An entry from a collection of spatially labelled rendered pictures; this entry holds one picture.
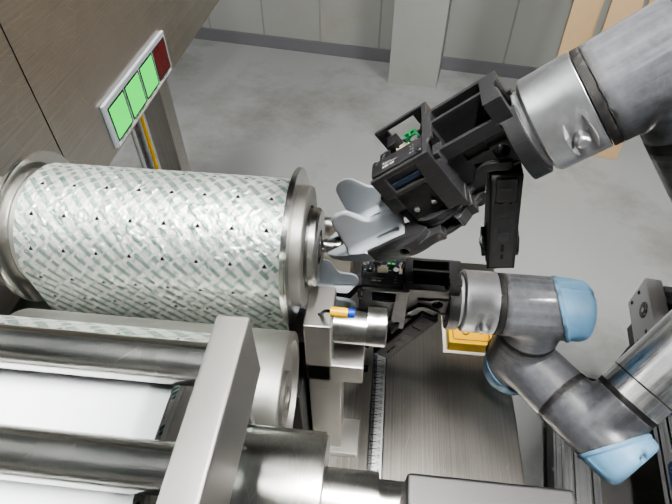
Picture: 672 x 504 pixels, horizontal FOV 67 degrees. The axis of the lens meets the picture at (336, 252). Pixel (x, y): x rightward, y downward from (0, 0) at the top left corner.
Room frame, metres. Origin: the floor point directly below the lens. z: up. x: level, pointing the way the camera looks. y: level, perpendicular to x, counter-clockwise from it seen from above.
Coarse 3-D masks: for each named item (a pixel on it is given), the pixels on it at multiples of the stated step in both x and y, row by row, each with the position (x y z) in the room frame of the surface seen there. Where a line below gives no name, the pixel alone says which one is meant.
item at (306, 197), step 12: (300, 192) 0.35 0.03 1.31; (312, 192) 0.36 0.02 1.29; (12, 204) 0.34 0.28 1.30; (300, 204) 0.33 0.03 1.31; (312, 204) 0.36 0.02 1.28; (12, 216) 0.33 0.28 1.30; (300, 216) 0.32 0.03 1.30; (12, 228) 0.32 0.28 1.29; (300, 228) 0.31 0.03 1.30; (12, 240) 0.31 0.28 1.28; (300, 240) 0.30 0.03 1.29; (12, 252) 0.31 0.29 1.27; (300, 252) 0.29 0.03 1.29; (288, 264) 0.28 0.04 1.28; (300, 264) 0.29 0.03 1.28; (288, 276) 0.28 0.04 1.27; (300, 276) 0.28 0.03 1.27; (300, 288) 0.28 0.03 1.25; (300, 300) 0.28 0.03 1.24
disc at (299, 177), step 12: (300, 168) 0.37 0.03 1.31; (300, 180) 0.36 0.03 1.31; (288, 192) 0.33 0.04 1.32; (288, 204) 0.31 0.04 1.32; (288, 216) 0.30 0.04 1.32; (288, 228) 0.30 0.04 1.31; (288, 240) 0.29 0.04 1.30; (288, 252) 0.29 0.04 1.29; (288, 288) 0.28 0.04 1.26; (288, 300) 0.27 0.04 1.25; (288, 312) 0.27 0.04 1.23
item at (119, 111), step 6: (120, 96) 0.68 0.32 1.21; (114, 102) 0.66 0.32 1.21; (120, 102) 0.67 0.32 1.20; (114, 108) 0.65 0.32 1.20; (120, 108) 0.67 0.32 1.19; (126, 108) 0.68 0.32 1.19; (114, 114) 0.65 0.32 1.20; (120, 114) 0.66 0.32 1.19; (126, 114) 0.68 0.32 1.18; (114, 120) 0.64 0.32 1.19; (120, 120) 0.66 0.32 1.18; (126, 120) 0.67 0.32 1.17; (120, 126) 0.65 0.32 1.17; (126, 126) 0.67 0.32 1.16; (120, 132) 0.65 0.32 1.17; (120, 138) 0.64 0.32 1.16
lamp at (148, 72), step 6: (150, 60) 0.80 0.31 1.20; (144, 66) 0.78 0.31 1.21; (150, 66) 0.80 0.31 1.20; (144, 72) 0.77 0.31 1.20; (150, 72) 0.79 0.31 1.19; (144, 78) 0.77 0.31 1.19; (150, 78) 0.78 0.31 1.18; (156, 78) 0.81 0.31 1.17; (144, 84) 0.76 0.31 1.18; (150, 84) 0.78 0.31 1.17; (156, 84) 0.80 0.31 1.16; (150, 90) 0.77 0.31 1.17
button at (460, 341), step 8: (448, 336) 0.45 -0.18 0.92; (456, 336) 0.45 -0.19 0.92; (464, 336) 0.45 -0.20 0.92; (472, 336) 0.45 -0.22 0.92; (480, 336) 0.45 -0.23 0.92; (488, 336) 0.45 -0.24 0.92; (448, 344) 0.44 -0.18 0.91; (456, 344) 0.44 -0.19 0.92; (464, 344) 0.44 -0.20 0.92; (472, 344) 0.43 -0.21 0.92; (480, 344) 0.43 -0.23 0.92; (480, 352) 0.43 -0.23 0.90
